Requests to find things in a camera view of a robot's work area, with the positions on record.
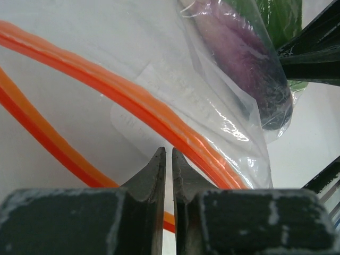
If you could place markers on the green fake leafy vegetable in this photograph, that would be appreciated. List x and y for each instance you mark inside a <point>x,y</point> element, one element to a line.
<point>274,22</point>

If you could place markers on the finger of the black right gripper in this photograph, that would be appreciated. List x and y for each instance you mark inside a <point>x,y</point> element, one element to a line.
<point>313,55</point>
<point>325,183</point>

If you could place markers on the purple fake eggplant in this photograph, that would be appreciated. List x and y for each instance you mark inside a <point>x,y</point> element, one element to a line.
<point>235,35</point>

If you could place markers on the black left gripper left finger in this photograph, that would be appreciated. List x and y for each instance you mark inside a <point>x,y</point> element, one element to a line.
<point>124,220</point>

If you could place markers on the clear zip top bag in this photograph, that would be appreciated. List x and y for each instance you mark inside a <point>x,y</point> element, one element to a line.
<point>90,89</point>

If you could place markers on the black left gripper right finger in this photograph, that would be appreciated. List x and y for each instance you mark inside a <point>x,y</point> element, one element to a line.
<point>209,220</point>

